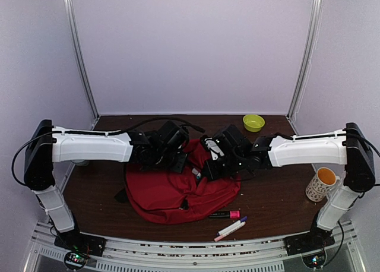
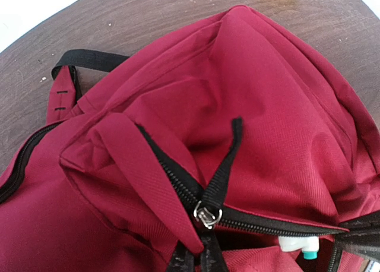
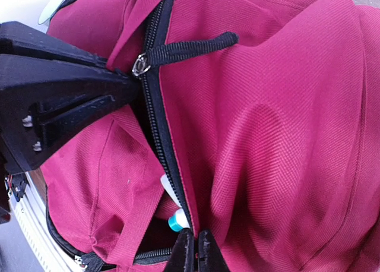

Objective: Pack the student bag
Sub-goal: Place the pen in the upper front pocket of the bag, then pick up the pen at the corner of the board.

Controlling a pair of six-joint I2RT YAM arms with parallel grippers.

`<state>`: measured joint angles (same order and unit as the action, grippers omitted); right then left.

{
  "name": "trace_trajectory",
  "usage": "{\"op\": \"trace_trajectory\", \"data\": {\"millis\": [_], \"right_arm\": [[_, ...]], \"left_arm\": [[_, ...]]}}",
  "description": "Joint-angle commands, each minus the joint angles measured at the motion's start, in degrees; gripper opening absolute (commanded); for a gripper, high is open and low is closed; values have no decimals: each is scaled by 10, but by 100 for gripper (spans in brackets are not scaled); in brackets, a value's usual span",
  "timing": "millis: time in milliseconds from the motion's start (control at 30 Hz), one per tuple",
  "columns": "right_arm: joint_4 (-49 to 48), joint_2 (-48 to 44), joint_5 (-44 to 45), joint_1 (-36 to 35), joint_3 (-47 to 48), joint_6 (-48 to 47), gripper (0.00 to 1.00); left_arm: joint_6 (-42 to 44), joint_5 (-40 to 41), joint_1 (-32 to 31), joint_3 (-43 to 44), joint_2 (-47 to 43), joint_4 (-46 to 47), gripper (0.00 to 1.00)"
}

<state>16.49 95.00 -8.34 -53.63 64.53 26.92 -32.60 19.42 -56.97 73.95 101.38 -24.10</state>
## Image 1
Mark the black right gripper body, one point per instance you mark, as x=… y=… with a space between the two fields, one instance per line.
x=233 y=164

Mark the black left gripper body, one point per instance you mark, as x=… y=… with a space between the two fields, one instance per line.
x=165 y=160

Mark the teal capped white marker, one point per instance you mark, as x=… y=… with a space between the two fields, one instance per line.
x=196 y=173

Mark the red student backpack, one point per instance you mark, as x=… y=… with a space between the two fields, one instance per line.
x=166 y=197

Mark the black pink highlighter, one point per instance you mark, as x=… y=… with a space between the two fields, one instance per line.
x=231 y=214

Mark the purple capped white marker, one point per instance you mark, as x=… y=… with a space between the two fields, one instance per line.
x=235 y=224

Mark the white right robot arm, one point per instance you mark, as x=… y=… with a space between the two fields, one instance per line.
x=232 y=152

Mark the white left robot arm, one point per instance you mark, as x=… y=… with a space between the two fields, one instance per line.
x=157 y=149

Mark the yellow green plastic bowl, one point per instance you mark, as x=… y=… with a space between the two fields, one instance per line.
x=253 y=123

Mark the pink capped white marker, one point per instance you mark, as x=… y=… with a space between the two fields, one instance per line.
x=230 y=231

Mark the pale celadon ceramic bowl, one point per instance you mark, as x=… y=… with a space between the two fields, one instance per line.
x=80 y=163

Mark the patterned mug orange inside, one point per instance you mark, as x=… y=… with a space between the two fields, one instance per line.
x=323 y=181

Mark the right aluminium corner post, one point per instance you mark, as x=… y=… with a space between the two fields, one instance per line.
x=305 y=66

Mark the aluminium corner post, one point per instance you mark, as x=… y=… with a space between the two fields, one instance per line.
x=69 y=8
x=305 y=66

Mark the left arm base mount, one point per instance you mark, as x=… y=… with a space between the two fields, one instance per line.
x=78 y=242

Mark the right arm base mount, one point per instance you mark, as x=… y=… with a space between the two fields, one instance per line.
x=313 y=240

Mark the aluminium front rail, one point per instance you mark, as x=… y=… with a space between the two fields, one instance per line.
x=265 y=254

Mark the left aluminium corner post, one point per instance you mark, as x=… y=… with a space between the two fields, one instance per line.
x=69 y=8

